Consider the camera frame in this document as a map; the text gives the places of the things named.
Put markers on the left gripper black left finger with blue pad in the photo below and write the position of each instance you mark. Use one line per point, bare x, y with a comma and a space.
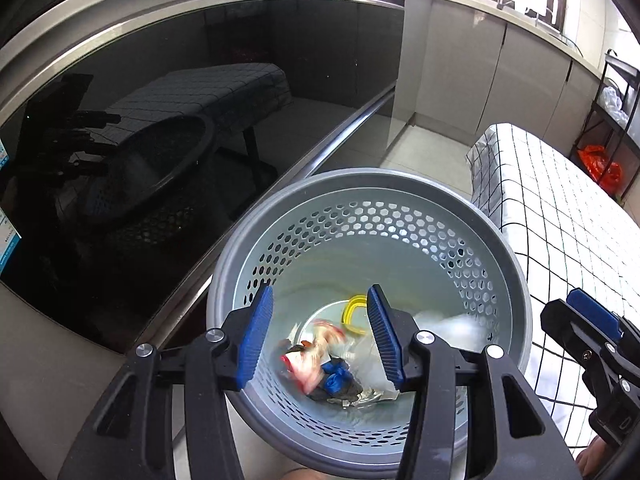
128, 435

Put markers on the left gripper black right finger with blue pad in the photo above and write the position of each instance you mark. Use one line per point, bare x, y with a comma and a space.
510, 433

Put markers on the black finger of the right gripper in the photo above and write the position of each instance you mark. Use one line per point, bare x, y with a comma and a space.
600, 317

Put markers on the white plastic bag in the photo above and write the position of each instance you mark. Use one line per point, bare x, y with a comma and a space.
365, 364

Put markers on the blue plastic cap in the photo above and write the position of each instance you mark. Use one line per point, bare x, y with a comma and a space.
337, 377

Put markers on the red patterned snack wrapper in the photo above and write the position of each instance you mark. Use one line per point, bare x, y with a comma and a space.
304, 366

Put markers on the grey kitchen cabinets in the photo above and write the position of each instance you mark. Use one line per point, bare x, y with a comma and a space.
465, 66

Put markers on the person's hand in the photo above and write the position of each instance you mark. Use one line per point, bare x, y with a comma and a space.
593, 457

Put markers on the white checked tablecloth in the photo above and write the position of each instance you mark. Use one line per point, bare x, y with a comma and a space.
566, 233

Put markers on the red plastic bag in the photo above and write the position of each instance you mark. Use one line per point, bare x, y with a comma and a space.
608, 175

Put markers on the black metal shelf rack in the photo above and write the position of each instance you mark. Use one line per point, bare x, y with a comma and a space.
622, 145

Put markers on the grey perforated waste basket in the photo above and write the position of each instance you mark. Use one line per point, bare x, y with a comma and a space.
319, 242

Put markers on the clear plastic bag on shelf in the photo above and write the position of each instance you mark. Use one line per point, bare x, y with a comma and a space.
611, 102

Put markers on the black built-in oven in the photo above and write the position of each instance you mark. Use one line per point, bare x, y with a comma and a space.
135, 132

